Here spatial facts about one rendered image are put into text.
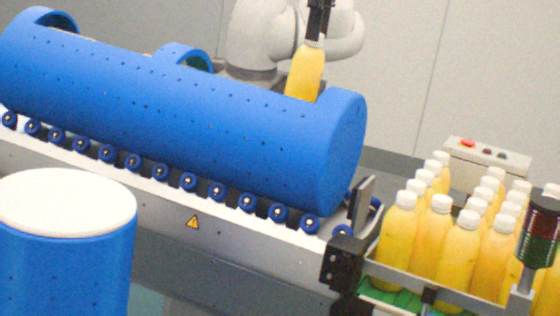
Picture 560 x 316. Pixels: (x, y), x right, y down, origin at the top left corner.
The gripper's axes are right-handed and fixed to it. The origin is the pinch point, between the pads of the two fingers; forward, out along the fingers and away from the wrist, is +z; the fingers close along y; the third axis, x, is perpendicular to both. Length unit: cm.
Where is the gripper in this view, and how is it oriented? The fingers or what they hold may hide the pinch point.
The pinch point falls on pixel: (318, 23)
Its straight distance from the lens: 178.9
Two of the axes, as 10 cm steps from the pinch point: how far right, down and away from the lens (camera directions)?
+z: -1.4, 9.3, 3.4
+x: 8.8, 2.8, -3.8
